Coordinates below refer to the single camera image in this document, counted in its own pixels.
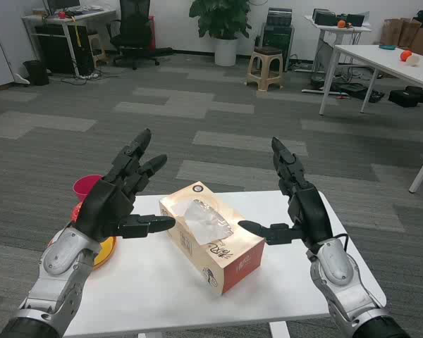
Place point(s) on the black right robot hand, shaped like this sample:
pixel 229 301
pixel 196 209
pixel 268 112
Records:
pixel 310 214

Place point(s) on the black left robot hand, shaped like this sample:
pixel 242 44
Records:
pixel 105 207

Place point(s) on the orange tissue box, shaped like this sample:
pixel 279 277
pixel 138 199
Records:
pixel 243 264

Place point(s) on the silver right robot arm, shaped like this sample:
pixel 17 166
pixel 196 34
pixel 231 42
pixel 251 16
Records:
pixel 338 267

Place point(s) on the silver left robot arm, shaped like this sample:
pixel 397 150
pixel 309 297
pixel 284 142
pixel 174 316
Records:
pixel 60 260

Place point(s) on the white tissue sheet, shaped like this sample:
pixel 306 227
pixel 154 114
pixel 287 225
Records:
pixel 201 218

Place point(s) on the pink plastic cup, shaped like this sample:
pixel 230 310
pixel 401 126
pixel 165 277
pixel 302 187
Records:
pixel 82 186

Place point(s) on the orange round plate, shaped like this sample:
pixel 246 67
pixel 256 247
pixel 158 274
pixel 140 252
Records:
pixel 110 256

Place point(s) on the black flat floor bag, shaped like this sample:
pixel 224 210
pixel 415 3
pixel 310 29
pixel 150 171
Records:
pixel 359 92

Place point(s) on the black trash bin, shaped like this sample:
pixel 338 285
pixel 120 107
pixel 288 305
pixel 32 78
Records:
pixel 37 72

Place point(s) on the black square floor bag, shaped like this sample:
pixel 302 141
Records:
pixel 409 96

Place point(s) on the black computer tower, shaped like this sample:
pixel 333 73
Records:
pixel 56 49

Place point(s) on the light wooden stool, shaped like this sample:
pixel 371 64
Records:
pixel 98 38

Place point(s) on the beige plastic stool brown seat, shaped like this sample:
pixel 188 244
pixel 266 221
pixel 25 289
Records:
pixel 266 51

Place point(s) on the black equipment rack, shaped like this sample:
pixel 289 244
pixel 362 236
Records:
pixel 278 38

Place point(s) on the black office chair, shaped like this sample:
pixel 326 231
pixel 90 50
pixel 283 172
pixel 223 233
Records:
pixel 134 28

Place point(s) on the green potted plant white pot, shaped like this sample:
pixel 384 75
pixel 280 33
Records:
pixel 225 53

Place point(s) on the white cup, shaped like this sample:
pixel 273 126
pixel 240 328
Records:
pixel 414 62

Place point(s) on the teal flat item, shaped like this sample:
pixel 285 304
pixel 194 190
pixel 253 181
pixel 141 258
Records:
pixel 387 46

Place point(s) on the white partition panel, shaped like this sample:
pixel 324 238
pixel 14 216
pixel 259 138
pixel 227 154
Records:
pixel 0 53

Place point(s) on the white desk with monitor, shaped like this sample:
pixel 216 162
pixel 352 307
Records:
pixel 95 14

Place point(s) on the small orange ball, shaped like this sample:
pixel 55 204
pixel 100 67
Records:
pixel 341 24

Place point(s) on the black boxes on desk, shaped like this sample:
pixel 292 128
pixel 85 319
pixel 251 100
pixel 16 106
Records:
pixel 324 17

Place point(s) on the computer monitor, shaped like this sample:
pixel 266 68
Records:
pixel 63 4

